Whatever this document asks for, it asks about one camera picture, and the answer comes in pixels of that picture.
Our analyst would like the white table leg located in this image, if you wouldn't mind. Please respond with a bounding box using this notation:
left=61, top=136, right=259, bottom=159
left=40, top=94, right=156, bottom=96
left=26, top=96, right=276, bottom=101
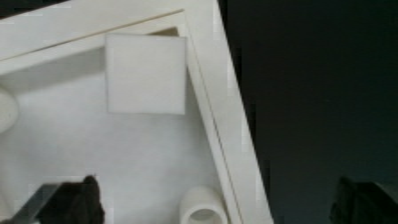
left=0, top=88, right=19, bottom=134
left=104, top=34, right=186, bottom=114

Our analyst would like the white square table top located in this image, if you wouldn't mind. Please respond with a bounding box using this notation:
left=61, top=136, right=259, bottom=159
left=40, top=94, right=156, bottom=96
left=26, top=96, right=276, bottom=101
left=0, top=0, right=273, bottom=224

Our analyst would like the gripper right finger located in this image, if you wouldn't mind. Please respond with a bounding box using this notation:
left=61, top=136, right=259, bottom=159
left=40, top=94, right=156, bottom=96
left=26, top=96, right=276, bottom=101
left=328, top=177, right=398, bottom=224

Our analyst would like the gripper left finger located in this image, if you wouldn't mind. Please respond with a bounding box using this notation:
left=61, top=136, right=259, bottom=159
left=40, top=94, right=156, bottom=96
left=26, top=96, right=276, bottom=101
left=10, top=175, right=104, bottom=224

